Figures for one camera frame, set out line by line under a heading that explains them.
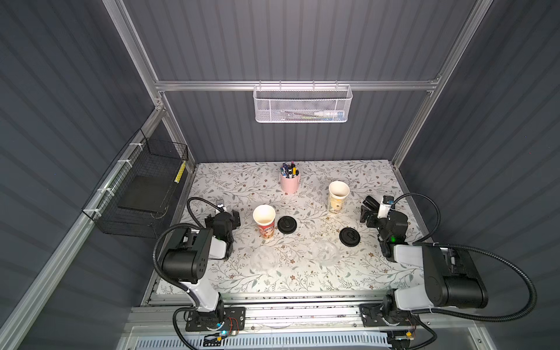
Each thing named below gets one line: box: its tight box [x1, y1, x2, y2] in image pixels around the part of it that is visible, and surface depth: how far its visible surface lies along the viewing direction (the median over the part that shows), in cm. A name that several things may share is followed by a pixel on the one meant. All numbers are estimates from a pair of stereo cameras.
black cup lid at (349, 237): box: [339, 226, 361, 248], surface depth 93 cm
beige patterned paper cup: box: [328, 180, 350, 213], surface depth 92 cm
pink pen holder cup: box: [280, 172, 301, 194], surface depth 107 cm
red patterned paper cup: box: [252, 204, 277, 240], surface depth 85 cm
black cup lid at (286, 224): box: [277, 215, 297, 235], surface depth 97 cm
